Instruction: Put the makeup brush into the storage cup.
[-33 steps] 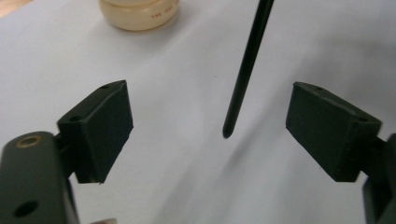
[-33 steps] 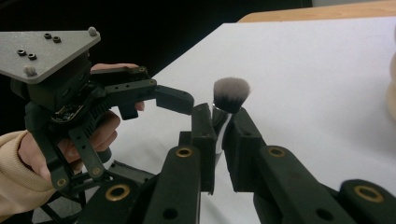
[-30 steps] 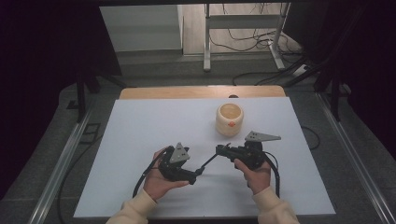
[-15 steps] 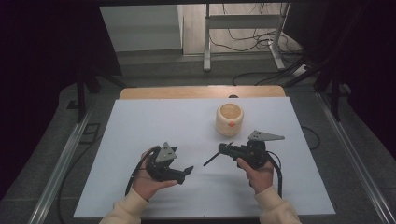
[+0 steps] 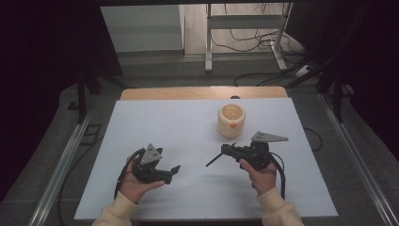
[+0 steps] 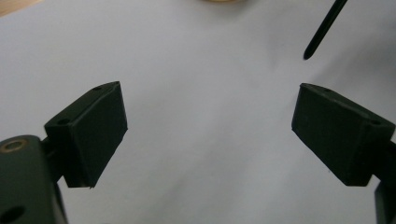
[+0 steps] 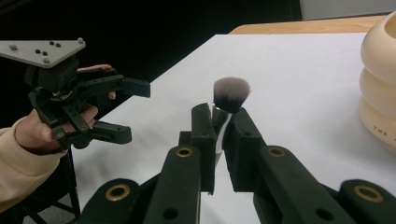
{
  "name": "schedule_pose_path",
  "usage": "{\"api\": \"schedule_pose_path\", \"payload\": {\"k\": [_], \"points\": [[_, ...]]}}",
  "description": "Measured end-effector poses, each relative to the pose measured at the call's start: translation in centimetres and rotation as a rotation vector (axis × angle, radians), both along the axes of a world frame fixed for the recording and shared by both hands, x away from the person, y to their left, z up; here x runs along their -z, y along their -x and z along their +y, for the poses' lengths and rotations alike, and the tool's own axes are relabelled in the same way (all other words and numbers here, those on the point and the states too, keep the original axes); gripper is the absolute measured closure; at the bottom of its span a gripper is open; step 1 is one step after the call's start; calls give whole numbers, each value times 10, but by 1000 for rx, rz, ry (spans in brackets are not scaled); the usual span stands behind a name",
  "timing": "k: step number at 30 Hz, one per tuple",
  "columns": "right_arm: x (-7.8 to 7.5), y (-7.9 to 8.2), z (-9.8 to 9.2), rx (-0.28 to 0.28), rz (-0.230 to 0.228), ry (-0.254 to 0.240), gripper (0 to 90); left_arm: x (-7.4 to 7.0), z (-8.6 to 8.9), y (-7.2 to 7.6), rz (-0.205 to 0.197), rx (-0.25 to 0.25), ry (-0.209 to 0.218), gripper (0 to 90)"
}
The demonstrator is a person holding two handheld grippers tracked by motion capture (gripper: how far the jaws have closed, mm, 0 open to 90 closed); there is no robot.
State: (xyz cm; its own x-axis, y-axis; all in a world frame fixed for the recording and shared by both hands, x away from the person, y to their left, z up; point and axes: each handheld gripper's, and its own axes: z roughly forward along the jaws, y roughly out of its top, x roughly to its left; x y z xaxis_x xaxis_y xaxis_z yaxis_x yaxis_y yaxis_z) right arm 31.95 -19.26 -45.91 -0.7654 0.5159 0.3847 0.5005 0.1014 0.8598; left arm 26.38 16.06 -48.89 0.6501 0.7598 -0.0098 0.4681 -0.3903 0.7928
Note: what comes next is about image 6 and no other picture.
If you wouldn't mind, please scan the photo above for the wooden table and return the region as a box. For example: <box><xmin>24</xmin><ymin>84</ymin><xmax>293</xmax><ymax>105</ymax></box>
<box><xmin>0</xmin><ymin>0</ymin><xmax>44</xmax><ymax>19</ymax></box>

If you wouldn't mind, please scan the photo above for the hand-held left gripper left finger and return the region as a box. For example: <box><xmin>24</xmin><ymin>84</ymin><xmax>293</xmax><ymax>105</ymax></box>
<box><xmin>44</xmin><ymin>80</ymin><xmax>129</xmax><ymax>189</ymax></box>

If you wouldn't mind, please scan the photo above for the black pen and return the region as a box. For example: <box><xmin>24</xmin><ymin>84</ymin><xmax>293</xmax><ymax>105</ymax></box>
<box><xmin>303</xmin><ymin>0</ymin><xmax>349</xmax><ymax>61</ymax></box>

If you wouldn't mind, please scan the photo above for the round wooden pen holder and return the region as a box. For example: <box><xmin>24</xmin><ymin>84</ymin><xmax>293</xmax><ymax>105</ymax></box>
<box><xmin>201</xmin><ymin>0</ymin><xmax>250</xmax><ymax>5</ymax></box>

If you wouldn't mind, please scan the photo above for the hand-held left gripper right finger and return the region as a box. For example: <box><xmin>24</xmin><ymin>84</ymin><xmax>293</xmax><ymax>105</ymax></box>
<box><xmin>290</xmin><ymin>82</ymin><xmax>396</xmax><ymax>188</ymax></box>

